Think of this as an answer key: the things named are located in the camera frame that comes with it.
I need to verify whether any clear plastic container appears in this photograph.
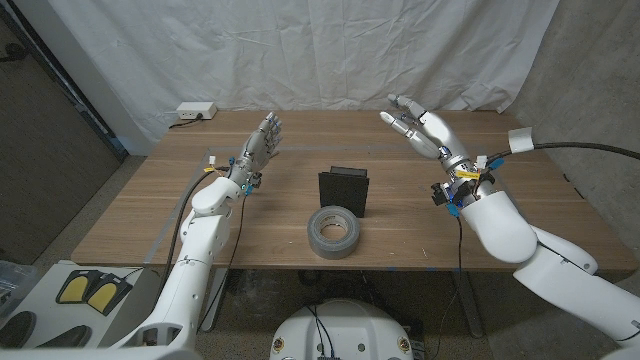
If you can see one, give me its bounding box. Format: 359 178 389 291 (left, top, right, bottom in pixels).
0 259 39 316

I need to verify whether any black door handle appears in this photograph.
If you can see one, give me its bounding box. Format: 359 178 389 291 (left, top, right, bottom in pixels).
0 43 29 64

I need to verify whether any grey duct tape roll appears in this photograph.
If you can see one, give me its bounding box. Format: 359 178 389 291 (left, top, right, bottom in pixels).
306 204 361 261

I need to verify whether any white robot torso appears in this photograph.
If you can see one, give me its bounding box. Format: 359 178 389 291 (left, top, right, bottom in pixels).
269 298 415 360

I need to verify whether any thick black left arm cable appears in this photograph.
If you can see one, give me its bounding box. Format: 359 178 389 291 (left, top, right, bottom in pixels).
157 167 230 306

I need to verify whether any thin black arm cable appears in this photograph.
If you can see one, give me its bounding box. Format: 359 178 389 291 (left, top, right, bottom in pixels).
197 194 249 334
437 213 464 359

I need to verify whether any white floor board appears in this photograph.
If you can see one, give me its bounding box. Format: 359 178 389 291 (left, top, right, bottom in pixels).
0 259 151 349

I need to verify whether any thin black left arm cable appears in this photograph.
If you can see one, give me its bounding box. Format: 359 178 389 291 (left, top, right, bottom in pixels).
197 194 249 334

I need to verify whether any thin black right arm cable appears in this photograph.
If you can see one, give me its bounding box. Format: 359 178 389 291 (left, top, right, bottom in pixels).
437 213 464 359

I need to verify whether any black foot pedal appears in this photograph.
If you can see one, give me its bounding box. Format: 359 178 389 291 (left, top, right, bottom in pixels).
0 310 37 349
35 324 94 349

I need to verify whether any white backdrop cloth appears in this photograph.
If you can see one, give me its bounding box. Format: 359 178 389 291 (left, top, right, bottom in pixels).
47 0 561 156

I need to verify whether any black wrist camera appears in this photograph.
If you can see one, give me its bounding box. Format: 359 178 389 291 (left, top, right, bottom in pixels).
244 171 264 196
431 179 469 219

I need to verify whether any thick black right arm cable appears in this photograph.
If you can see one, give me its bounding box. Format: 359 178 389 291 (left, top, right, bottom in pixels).
485 141 640 165

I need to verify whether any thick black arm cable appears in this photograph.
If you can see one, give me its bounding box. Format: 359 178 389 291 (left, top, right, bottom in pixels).
485 141 640 165
157 167 230 306

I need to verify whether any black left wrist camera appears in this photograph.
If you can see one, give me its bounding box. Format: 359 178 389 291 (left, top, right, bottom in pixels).
244 171 264 196

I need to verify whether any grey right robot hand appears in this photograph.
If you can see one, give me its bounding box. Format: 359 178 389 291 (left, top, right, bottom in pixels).
378 93 479 180

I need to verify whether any yellow foot pedal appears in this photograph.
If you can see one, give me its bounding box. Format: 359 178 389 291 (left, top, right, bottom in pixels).
55 269 101 305
83 272 134 317

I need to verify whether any white tape cable flag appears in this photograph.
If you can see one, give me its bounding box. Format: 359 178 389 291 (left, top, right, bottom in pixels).
508 126 535 154

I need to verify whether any dark door panel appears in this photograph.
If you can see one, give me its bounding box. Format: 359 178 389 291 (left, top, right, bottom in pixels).
0 4 129 266

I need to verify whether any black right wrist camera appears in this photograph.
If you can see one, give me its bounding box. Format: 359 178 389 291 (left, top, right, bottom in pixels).
431 179 469 219

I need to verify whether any black power cord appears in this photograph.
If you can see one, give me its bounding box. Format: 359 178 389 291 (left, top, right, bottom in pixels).
167 113 205 130

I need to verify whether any black box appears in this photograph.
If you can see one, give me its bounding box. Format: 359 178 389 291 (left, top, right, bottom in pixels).
318 165 371 219

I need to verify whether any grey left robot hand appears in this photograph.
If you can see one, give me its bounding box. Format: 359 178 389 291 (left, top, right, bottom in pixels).
228 111 284 190

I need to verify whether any white power strip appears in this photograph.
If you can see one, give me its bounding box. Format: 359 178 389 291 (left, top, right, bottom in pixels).
175 101 219 121

